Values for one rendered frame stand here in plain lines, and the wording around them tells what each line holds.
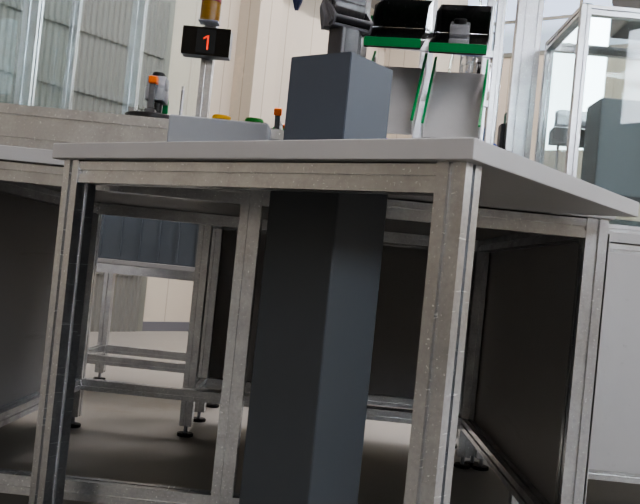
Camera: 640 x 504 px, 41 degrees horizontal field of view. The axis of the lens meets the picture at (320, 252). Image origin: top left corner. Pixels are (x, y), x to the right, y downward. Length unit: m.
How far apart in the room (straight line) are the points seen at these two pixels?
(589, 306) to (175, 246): 2.44
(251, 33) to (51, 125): 6.06
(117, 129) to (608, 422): 1.60
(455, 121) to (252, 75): 5.88
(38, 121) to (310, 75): 0.66
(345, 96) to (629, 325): 1.37
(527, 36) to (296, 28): 5.62
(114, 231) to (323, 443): 2.59
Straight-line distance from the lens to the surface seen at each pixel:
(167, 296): 7.46
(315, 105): 1.58
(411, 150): 1.18
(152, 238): 3.96
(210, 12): 2.24
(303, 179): 1.30
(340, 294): 1.53
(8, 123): 2.00
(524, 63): 3.25
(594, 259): 1.86
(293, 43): 8.68
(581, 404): 1.87
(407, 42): 2.01
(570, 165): 2.72
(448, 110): 2.06
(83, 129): 1.95
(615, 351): 2.64
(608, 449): 2.67
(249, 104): 7.77
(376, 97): 1.62
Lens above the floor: 0.67
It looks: 1 degrees up
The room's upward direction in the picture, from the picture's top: 6 degrees clockwise
